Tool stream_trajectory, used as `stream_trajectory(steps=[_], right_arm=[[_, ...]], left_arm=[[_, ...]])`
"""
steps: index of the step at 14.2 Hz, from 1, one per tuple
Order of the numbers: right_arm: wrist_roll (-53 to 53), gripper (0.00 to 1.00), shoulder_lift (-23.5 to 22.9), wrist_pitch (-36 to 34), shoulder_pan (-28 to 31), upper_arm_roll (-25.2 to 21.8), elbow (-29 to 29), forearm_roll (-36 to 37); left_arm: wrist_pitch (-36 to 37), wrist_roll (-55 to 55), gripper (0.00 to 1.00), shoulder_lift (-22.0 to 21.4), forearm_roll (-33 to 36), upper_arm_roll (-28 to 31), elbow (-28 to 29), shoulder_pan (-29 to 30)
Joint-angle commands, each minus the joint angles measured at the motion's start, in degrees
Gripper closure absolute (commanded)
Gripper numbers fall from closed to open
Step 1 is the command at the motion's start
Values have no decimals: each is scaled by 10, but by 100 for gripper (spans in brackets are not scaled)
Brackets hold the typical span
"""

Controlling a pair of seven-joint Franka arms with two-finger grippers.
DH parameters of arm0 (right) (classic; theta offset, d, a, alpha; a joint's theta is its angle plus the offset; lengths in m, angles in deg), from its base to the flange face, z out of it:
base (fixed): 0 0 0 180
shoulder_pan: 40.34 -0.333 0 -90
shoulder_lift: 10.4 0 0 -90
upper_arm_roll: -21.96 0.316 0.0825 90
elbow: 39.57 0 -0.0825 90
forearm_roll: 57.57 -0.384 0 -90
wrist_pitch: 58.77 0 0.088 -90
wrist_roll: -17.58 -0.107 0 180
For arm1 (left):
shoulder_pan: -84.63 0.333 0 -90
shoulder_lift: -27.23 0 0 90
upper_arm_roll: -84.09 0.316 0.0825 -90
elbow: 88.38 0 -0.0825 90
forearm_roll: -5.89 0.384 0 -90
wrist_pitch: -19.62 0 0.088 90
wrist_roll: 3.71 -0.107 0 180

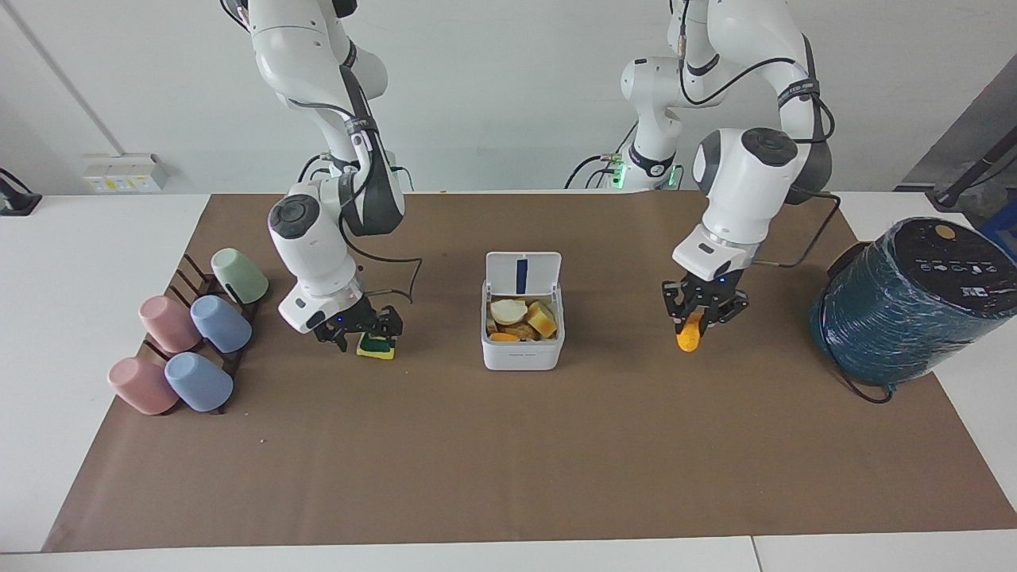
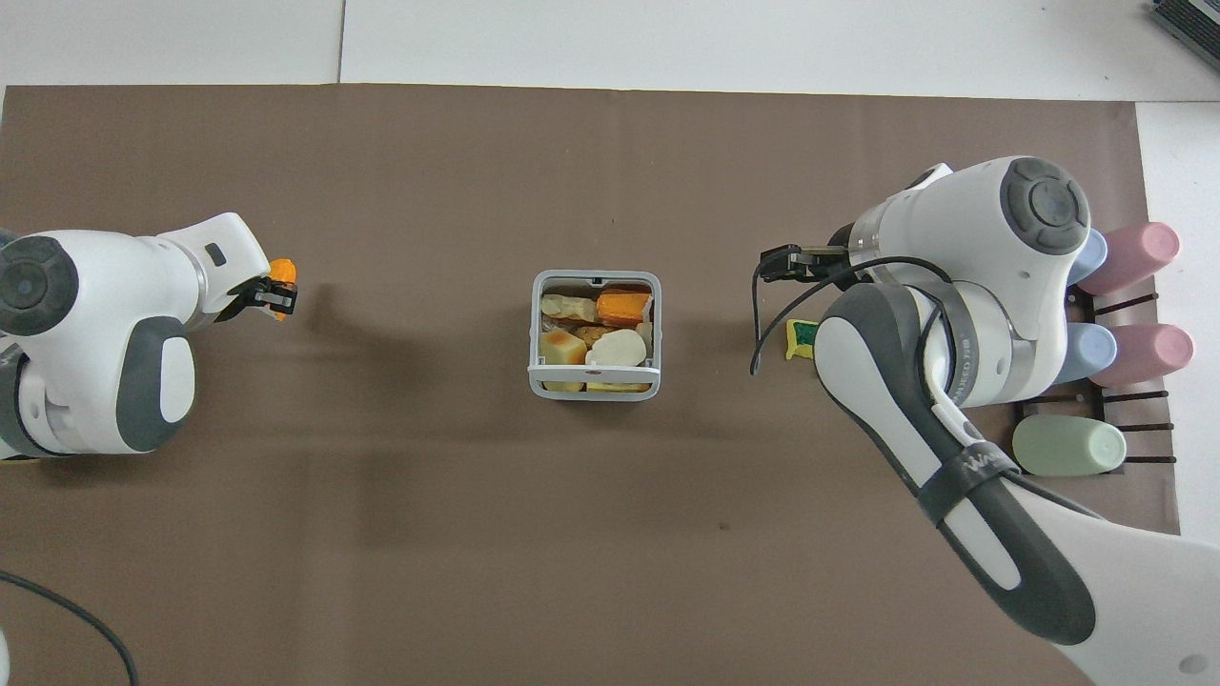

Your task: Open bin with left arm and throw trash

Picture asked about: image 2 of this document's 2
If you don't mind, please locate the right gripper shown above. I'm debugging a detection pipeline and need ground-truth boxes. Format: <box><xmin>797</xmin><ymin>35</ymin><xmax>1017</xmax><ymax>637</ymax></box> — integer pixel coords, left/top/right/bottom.
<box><xmin>805</xmin><ymin>223</ymin><xmax>857</xmax><ymax>289</ymax></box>

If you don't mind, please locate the orange trash piece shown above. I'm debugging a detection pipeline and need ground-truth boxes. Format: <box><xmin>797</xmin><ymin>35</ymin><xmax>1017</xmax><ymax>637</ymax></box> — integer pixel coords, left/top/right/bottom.
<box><xmin>268</xmin><ymin>258</ymin><xmax>297</xmax><ymax>322</ymax></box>

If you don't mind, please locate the grey trash bin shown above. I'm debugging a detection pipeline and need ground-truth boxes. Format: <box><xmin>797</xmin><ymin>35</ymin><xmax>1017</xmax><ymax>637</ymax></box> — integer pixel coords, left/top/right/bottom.
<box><xmin>528</xmin><ymin>270</ymin><xmax>663</xmax><ymax>402</ymax></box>

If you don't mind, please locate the orange food piece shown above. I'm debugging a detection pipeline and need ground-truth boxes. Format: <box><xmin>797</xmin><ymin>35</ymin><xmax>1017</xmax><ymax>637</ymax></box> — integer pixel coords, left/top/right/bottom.
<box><xmin>596</xmin><ymin>290</ymin><xmax>653</xmax><ymax>328</ymax></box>

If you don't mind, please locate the white round food piece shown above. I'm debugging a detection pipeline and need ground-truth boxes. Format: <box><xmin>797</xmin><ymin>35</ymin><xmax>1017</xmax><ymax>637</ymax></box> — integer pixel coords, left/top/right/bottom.
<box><xmin>583</xmin><ymin>329</ymin><xmax>648</xmax><ymax>370</ymax></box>

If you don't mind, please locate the blue plastic cup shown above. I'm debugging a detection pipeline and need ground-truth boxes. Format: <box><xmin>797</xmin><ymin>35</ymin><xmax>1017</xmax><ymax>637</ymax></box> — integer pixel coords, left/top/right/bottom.
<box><xmin>1052</xmin><ymin>322</ymin><xmax>1119</xmax><ymax>386</ymax></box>
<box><xmin>1066</xmin><ymin>228</ymin><xmax>1110</xmax><ymax>288</ymax></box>

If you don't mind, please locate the cream food piece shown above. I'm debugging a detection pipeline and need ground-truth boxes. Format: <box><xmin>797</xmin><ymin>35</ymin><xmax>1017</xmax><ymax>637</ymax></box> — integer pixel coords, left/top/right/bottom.
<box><xmin>540</xmin><ymin>293</ymin><xmax>599</xmax><ymax>322</ymax></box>

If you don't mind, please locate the toasted bread piece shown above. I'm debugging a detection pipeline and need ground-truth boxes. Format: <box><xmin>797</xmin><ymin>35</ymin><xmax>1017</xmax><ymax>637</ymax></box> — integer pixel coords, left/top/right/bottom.
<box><xmin>539</xmin><ymin>329</ymin><xmax>589</xmax><ymax>369</ymax></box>

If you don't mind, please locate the pink plastic cup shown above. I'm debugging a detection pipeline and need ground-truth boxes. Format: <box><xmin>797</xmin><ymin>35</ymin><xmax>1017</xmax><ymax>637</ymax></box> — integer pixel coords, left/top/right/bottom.
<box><xmin>1077</xmin><ymin>222</ymin><xmax>1182</xmax><ymax>296</ymax></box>
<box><xmin>1090</xmin><ymin>323</ymin><xmax>1195</xmax><ymax>388</ymax></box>

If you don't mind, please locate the green plastic cup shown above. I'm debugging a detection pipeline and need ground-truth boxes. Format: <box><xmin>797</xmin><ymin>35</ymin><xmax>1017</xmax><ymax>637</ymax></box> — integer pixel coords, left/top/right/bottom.
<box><xmin>1011</xmin><ymin>414</ymin><xmax>1129</xmax><ymax>478</ymax></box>

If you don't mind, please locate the dark grey ridged object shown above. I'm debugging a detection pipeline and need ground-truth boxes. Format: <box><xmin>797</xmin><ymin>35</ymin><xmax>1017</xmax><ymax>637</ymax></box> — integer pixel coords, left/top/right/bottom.
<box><xmin>1148</xmin><ymin>0</ymin><xmax>1220</xmax><ymax>60</ymax></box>

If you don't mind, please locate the black cable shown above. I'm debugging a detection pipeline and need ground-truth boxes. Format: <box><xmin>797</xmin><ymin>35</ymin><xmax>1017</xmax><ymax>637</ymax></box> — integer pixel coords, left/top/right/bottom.
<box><xmin>749</xmin><ymin>250</ymin><xmax>957</xmax><ymax>378</ymax></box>
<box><xmin>0</xmin><ymin>570</ymin><xmax>140</xmax><ymax>686</ymax></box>

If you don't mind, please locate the black wire rack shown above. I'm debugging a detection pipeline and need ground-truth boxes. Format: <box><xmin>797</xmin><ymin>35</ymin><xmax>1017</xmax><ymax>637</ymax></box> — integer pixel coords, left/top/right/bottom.
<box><xmin>1013</xmin><ymin>289</ymin><xmax>1179</xmax><ymax>470</ymax></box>

